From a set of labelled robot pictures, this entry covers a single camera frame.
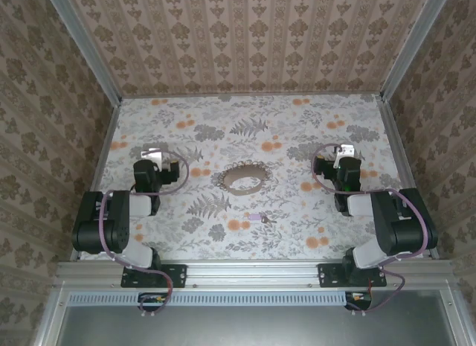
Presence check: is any steel band with key rings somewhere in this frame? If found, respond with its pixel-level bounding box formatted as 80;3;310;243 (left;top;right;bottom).
214;159;271;196

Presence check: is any black connector box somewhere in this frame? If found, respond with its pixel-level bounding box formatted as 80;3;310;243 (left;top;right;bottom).
138;292;169;313
344;290;373;312

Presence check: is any grey metal sheet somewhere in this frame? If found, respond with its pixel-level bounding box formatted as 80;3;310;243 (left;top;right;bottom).
55;304;459;346

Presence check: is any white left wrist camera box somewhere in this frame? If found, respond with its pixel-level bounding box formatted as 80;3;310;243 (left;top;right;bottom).
141;147;163;167

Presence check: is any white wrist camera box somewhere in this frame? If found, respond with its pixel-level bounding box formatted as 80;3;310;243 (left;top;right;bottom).
141;147;163;167
333;143;355;167

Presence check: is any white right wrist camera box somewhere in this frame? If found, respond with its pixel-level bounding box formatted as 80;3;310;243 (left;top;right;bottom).
333;143;355;167

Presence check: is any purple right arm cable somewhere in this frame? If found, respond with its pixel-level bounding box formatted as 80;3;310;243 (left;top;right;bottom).
311;143;428;319

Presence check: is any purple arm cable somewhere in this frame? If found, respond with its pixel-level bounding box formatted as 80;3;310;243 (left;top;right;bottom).
98;150;190;319
311;143;428;319

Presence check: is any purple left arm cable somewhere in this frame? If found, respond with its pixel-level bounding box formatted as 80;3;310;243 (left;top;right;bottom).
98;150;190;319

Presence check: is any aluminium table side rail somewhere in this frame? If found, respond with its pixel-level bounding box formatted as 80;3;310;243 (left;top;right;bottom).
374;94;440;260
69;98;123;261

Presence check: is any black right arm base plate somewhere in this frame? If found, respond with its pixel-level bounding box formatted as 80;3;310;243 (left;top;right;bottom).
318;263;387;289

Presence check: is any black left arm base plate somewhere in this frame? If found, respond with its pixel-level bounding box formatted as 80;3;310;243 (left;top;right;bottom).
120;263;187;289

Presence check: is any aluminium front rail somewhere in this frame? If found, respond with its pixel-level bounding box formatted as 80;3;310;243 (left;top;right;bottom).
55;260;457;288

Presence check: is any aluminium frame post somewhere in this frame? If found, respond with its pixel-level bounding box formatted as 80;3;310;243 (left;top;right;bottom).
43;0;123;103
379;0;454;101

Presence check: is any grey slotted cable duct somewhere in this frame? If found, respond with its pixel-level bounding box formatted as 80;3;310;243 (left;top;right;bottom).
68;290;353;307

